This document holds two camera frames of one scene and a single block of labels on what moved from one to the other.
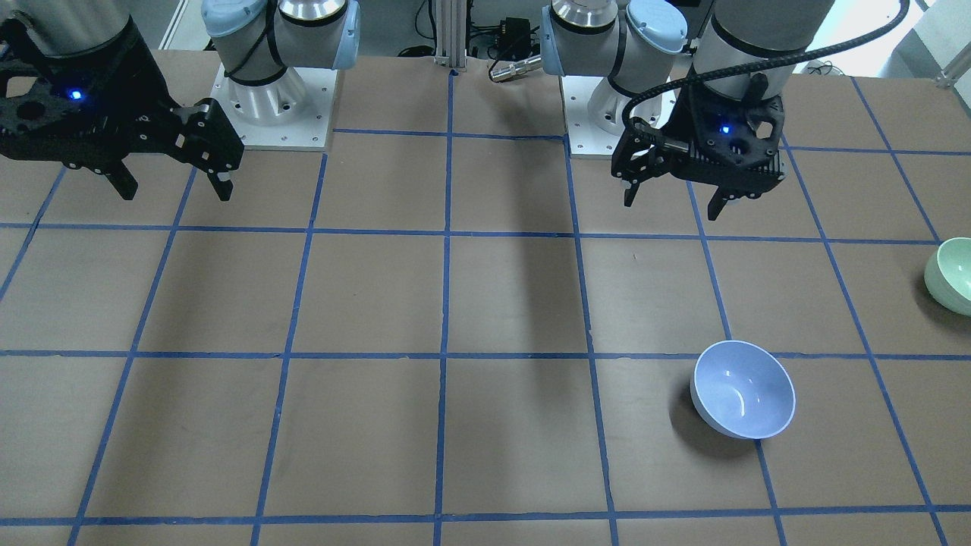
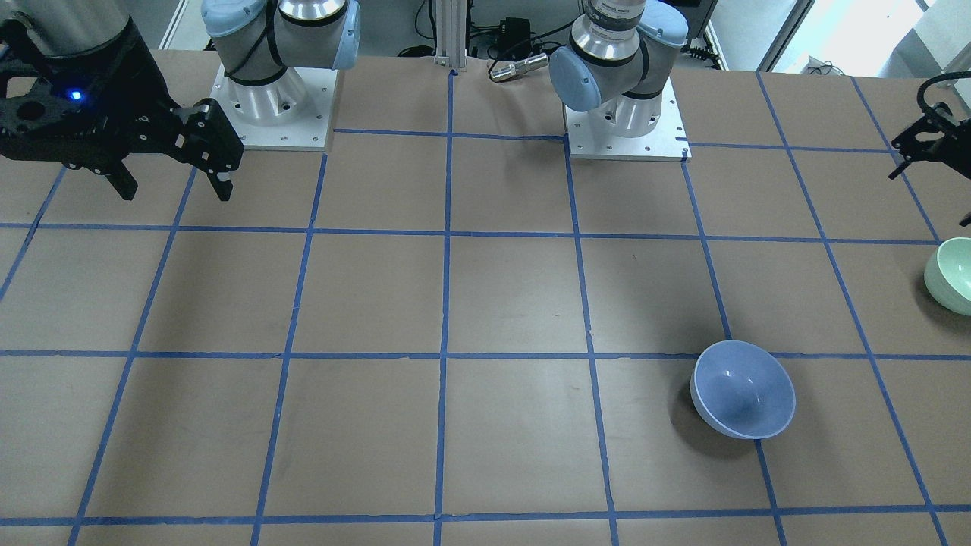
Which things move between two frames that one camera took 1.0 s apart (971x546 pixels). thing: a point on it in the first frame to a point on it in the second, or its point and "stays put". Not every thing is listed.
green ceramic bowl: x=947 y=274 stays put
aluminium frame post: x=450 y=31 stays put
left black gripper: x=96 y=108 stays put
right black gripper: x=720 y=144 to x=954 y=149
